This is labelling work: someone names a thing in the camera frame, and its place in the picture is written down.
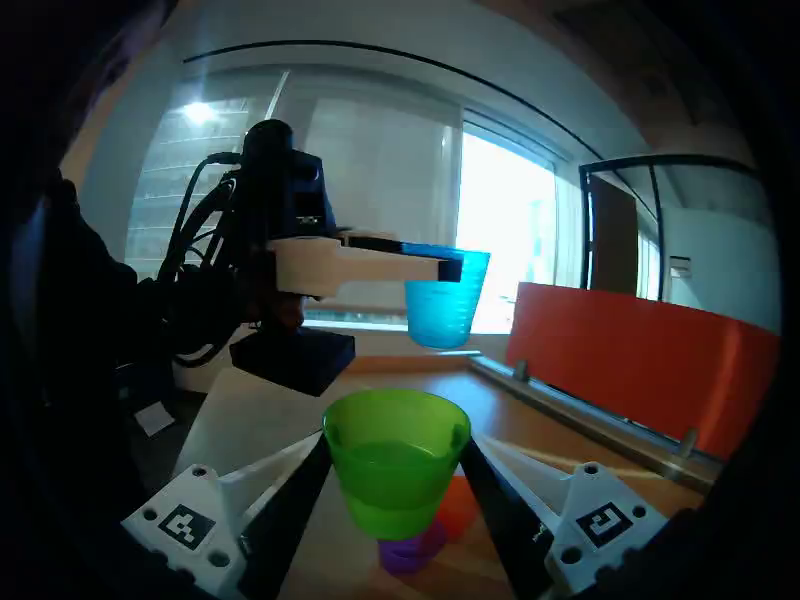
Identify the green plastic cup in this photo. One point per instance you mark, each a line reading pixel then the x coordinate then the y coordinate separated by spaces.
pixel 394 475

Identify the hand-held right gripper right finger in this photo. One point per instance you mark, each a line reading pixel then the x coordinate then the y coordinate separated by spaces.
pixel 594 500

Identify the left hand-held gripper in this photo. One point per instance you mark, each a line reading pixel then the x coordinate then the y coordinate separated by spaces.
pixel 284 194

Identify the orange plastic cup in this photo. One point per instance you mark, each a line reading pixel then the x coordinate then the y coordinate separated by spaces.
pixel 461 509

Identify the blue plastic cup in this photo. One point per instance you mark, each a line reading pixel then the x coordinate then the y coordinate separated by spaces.
pixel 444 312

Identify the purple plastic cup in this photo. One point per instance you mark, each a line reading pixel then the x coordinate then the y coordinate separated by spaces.
pixel 406 556

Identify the red desk screen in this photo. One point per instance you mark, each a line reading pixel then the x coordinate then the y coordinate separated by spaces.
pixel 625 350

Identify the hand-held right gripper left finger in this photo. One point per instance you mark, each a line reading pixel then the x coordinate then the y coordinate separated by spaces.
pixel 187 500

